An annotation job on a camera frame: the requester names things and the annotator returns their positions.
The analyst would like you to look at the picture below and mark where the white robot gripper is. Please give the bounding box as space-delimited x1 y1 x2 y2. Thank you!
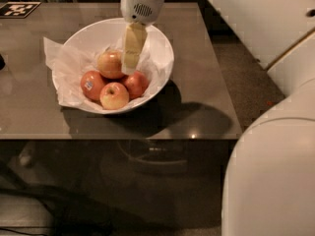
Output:
120 0 164 75

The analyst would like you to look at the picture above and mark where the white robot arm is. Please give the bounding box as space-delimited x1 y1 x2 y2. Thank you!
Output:
208 0 315 236

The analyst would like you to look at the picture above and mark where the top red-yellow apple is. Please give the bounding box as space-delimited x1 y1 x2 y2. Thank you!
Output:
96 50 124 80

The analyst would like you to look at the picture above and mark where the white ceramic bowl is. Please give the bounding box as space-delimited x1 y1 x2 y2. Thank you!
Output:
49 18 174 114

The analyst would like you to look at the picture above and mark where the right red apple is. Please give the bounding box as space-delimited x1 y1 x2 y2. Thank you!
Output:
120 71 149 99

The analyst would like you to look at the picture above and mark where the left red apple with sticker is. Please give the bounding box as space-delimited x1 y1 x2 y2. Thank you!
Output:
81 71 106 101

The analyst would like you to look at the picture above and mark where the front yellow-red apple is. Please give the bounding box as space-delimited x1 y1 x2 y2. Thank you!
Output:
99 82 129 110

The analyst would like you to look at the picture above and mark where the white crumpled paper liner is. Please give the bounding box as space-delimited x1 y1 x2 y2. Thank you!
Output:
44 29 167 114

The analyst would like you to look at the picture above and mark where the black white fiducial marker tag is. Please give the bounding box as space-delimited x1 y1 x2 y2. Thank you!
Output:
0 2 40 19

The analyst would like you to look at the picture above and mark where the dark object at table edge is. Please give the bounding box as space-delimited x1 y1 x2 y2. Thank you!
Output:
0 54 6 71

